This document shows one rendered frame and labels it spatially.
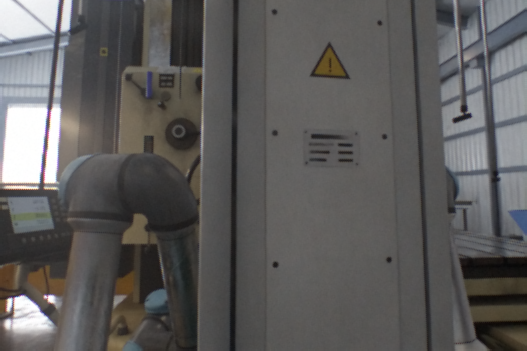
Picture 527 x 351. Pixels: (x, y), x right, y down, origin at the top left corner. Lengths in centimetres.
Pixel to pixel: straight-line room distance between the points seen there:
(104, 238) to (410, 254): 51
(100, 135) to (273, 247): 212
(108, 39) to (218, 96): 223
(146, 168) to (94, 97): 193
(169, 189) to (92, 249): 17
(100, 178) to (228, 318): 36
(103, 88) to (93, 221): 192
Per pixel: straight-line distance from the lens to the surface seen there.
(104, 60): 261
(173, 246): 69
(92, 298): 70
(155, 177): 64
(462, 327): 88
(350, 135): 48
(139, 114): 172
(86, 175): 71
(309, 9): 52
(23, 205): 137
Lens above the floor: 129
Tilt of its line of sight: 6 degrees up
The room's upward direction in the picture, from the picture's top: straight up
